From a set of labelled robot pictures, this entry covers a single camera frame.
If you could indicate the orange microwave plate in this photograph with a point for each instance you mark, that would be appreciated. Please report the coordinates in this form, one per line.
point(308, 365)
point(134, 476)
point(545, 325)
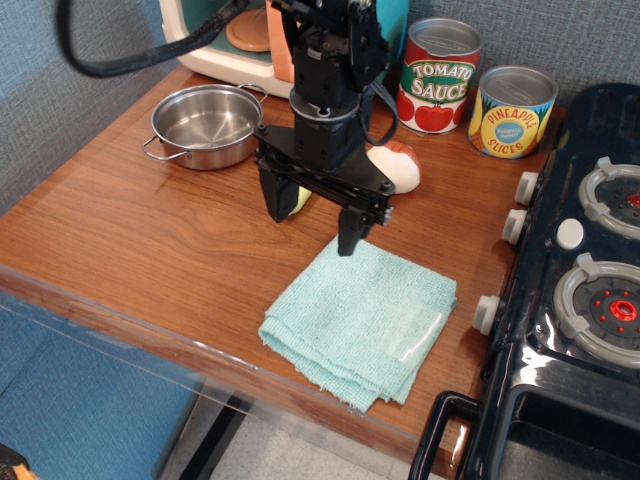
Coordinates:
point(249, 31)

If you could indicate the white stove knob middle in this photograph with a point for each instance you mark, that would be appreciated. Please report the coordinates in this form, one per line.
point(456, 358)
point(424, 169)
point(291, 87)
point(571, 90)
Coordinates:
point(513, 226)

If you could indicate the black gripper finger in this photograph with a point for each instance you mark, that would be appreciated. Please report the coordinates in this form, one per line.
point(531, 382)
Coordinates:
point(354, 225)
point(280, 191)

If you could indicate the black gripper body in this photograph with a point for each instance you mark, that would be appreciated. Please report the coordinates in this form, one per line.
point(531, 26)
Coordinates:
point(327, 146)

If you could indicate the silver pot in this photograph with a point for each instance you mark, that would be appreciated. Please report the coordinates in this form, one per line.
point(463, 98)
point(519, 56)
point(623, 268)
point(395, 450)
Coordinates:
point(207, 127)

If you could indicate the orange object bottom corner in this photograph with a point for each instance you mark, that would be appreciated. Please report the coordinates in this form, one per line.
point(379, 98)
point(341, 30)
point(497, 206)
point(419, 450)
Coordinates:
point(14, 466)

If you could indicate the grey burner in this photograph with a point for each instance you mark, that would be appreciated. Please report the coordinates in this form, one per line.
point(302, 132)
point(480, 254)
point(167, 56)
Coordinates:
point(597, 306)
point(609, 195)

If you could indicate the white round stove button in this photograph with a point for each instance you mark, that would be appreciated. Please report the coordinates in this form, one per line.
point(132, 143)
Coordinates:
point(569, 234)

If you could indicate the toy mushroom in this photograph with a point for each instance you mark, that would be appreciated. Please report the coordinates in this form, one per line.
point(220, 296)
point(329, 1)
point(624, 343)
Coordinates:
point(399, 163)

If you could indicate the green handled spoon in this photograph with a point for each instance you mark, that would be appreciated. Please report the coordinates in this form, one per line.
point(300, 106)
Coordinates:
point(302, 198)

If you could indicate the tomato sauce can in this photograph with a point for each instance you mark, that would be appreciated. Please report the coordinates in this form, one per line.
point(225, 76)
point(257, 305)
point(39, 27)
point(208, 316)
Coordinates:
point(440, 63)

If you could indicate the white stove knob rear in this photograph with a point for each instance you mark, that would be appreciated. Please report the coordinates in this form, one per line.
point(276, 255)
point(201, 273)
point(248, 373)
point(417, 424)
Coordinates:
point(526, 187)

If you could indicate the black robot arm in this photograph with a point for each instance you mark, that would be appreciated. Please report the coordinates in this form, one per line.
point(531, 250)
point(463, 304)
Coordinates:
point(338, 52)

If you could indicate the white stove knob front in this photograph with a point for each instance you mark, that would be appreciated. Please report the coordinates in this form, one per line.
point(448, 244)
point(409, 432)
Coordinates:
point(485, 314)

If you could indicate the teal toy microwave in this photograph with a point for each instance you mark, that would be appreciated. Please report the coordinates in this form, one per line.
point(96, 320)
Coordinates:
point(273, 69)

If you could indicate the grey rear burner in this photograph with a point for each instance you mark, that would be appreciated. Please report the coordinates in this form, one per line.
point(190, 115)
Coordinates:
point(609, 195)

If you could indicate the pineapple slices can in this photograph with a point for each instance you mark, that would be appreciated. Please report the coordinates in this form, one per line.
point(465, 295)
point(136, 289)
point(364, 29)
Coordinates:
point(511, 111)

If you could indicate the light blue rag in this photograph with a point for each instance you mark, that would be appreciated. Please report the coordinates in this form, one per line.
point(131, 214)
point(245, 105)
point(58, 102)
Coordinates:
point(360, 326)

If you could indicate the grey front burner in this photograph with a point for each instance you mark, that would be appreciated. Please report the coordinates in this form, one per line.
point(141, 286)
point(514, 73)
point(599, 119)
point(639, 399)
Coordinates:
point(597, 306)

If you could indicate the black toy stove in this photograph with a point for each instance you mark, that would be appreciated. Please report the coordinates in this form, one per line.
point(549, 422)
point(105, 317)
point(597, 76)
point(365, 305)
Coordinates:
point(560, 396)

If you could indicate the white stove knob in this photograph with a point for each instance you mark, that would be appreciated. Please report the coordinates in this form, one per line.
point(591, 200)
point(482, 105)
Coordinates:
point(513, 226)
point(485, 314)
point(526, 187)

